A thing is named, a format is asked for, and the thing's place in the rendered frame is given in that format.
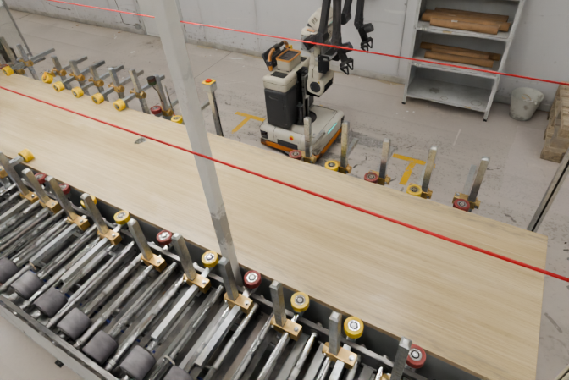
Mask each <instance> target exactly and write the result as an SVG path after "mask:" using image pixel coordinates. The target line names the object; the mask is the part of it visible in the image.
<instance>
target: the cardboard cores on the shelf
mask: <svg viewBox="0 0 569 380"><path fill-rule="evenodd" d="M508 19H509V16H507V15H500V14H486V13H479V12H472V11H464V10H457V9H449V8H435V10H431V9H426V10H425V13H423V15H422V21H429V22H430V25H432V26H438V27H444V28H451V29H457V30H468V31H474V32H480V33H487V34H493V35H497V33H498V31H505V32H508V30H509V27H510V24H511V23H507V21H508ZM420 48H424V49H429V50H431V51H426V52H425V54H424V57H425V58H431V59H437V60H442V61H448V62H454V63H464V64H471V65H477V66H483V67H488V68H492V67H493V63H494V61H499V60H500V55H501V54H498V53H492V52H483V51H477V50H472V49H466V48H461V47H451V46H446V45H440V44H434V43H429V42H424V41H422V42H421V44H420Z"/></svg>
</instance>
